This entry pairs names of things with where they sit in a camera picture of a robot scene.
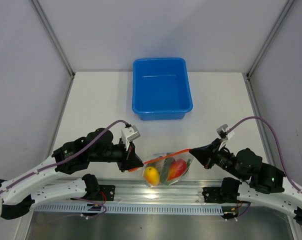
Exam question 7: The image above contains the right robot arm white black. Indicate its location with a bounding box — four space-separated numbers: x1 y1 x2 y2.
189 138 302 226

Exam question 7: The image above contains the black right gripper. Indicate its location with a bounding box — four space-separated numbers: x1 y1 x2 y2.
188 137 246 181

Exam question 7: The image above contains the blue plastic bin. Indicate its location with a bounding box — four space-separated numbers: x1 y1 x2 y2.
131 57 193 121

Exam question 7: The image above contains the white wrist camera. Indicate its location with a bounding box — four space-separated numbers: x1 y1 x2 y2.
120 125 141 151
216 124 235 150

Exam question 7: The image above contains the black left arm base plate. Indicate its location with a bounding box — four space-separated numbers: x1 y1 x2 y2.
95 185 116 202

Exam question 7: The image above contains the aluminium mounting rail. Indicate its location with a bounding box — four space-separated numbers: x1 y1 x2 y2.
28 177 298 207

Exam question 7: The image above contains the aluminium frame post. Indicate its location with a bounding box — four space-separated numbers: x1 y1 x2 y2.
245 0 297 78
28 0 75 78

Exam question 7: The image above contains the red chili pepper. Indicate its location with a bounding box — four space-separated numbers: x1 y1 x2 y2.
167 158 187 181

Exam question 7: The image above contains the clear orange zip top bag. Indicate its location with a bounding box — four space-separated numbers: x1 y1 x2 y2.
129 149 194 188

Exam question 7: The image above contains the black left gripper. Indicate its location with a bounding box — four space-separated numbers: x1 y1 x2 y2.
89 138 144 173

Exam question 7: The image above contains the left aluminium frame post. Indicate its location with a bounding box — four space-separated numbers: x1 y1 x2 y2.
28 0 75 78

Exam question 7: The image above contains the right aluminium frame post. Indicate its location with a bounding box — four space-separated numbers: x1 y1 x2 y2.
245 0 297 78

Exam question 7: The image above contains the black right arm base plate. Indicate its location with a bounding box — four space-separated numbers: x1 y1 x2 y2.
202 186 240 204

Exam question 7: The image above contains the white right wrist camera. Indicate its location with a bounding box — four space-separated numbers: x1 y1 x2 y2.
216 124 235 150

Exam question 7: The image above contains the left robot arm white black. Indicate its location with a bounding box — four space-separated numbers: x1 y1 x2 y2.
0 126 144 220

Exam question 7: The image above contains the yellow orange bell pepper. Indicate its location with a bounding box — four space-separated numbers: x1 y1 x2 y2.
143 166 160 186

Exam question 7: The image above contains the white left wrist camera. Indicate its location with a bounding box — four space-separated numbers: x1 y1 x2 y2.
120 125 141 151

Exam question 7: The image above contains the slotted white cable duct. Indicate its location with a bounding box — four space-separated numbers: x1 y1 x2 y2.
35 202 224 216

